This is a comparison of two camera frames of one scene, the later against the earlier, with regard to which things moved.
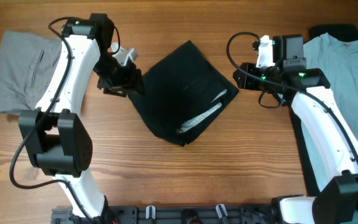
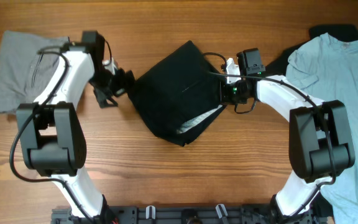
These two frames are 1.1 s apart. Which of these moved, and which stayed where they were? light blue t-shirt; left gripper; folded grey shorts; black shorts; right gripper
Moved: left gripper; right gripper
Stayed: light blue t-shirt; folded grey shorts; black shorts
